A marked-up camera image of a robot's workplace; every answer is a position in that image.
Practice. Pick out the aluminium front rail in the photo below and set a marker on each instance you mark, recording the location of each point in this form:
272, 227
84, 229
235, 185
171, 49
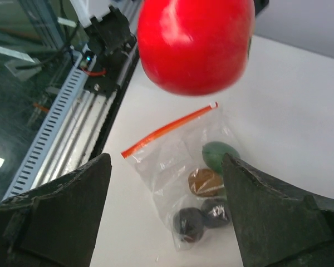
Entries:
77, 135

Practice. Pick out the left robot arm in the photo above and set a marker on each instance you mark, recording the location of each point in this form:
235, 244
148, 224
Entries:
106, 26

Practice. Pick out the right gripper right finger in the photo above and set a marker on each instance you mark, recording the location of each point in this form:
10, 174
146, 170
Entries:
277, 223

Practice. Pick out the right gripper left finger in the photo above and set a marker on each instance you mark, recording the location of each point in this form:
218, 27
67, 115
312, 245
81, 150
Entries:
56, 224

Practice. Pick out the clear zip top bag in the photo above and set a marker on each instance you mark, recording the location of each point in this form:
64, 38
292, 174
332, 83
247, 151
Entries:
165, 158

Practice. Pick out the black fake fruit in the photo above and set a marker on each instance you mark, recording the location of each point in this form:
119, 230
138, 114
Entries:
188, 224
215, 213

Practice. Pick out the dark green fake fruit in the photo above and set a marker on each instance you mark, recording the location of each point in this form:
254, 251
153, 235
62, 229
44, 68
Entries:
213, 153

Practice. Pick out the red fake apple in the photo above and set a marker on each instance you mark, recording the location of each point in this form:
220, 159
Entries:
195, 48

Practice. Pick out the grey slotted cable duct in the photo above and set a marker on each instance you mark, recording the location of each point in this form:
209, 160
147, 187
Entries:
38, 151

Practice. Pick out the brown fake fruit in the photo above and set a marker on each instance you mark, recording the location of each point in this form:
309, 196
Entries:
205, 183

